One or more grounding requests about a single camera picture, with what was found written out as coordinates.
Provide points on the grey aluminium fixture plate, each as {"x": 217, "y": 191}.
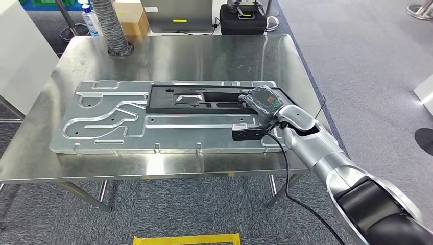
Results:
{"x": 189, "y": 135}

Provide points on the black carry case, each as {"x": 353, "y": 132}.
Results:
{"x": 242, "y": 25}

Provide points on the white cabinet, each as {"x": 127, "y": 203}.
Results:
{"x": 23, "y": 50}

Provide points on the yellow floor tape square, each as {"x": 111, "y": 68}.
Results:
{"x": 186, "y": 239}

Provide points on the brown cardboard box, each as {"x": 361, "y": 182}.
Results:
{"x": 135, "y": 20}

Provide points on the black plastic plate frame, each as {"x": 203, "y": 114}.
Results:
{"x": 159, "y": 101}

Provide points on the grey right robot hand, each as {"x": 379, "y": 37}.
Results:
{"x": 264, "y": 103}

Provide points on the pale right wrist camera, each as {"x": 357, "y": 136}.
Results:
{"x": 240, "y": 126}

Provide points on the chrome stanchion base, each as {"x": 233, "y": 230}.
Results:
{"x": 421, "y": 11}

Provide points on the black pole round base stand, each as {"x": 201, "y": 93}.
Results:
{"x": 65, "y": 13}

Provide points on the black stanchion post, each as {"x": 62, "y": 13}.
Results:
{"x": 425, "y": 142}

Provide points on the stainless steel workbench table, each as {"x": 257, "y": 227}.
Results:
{"x": 203, "y": 61}

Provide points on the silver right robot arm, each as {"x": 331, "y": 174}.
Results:
{"x": 321, "y": 148}

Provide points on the white blue plastic bottle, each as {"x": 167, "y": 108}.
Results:
{"x": 90, "y": 22}

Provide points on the grey metal case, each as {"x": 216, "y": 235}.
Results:
{"x": 176, "y": 11}

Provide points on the white lit display stand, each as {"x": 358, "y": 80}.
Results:
{"x": 426, "y": 94}

